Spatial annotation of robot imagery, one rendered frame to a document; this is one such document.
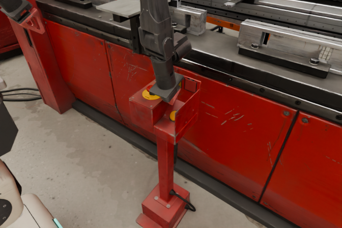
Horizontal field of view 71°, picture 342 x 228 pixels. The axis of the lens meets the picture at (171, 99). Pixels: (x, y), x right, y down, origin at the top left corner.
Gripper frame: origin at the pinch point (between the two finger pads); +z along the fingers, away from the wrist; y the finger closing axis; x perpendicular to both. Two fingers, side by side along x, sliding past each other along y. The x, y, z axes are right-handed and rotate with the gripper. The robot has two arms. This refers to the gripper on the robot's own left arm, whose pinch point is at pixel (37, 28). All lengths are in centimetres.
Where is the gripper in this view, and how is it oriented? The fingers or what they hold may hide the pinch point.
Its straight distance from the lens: 92.3
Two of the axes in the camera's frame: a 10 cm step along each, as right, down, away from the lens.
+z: 3.0, 5.0, 8.1
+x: -6.0, 7.7, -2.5
